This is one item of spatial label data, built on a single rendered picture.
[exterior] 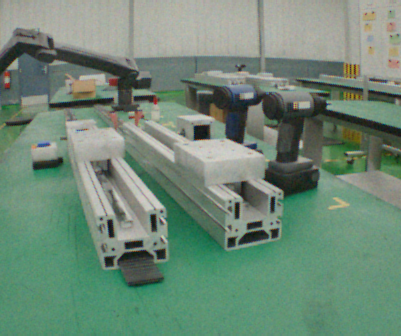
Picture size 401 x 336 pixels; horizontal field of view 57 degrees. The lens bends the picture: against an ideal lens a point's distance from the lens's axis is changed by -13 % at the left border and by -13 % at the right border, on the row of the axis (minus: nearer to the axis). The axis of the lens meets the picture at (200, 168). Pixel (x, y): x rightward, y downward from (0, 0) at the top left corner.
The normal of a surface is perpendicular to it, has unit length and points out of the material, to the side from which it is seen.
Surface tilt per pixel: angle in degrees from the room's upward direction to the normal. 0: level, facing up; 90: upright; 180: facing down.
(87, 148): 90
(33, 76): 90
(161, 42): 90
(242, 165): 90
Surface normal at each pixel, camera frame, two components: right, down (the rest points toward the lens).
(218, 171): 0.36, 0.24
